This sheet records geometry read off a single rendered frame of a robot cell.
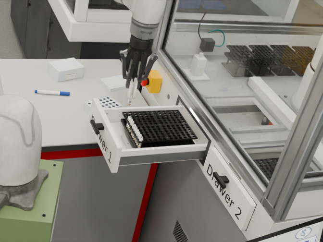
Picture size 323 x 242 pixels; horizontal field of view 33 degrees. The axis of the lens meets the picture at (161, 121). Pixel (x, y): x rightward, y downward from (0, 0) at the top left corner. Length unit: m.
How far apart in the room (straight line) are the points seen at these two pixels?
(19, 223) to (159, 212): 0.91
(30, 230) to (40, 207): 0.07
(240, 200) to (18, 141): 0.69
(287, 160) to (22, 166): 0.71
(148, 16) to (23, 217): 0.71
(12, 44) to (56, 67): 1.93
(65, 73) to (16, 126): 0.92
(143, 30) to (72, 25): 0.84
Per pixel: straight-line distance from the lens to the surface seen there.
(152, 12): 1.73
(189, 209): 2.07
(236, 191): 1.74
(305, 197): 1.63
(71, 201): 2.21
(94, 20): 2.58
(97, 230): 2.38
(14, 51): 4.16
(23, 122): 1.47
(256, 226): 1.70
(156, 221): 2.37
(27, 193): 1.58
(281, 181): 1.57
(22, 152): 1.49
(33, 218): 1.54
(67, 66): 2.38
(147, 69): 1.87
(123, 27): 2.64
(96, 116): 1.93
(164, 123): 1.96
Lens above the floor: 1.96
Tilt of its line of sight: 33 degrees down
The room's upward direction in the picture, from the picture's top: 14 degrees clockwise
